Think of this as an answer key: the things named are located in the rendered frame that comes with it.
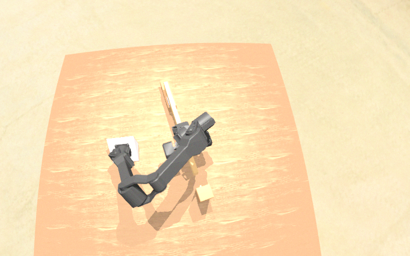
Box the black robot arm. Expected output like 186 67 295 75
109 111 216 208

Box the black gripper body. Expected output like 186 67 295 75
162 131 212 159

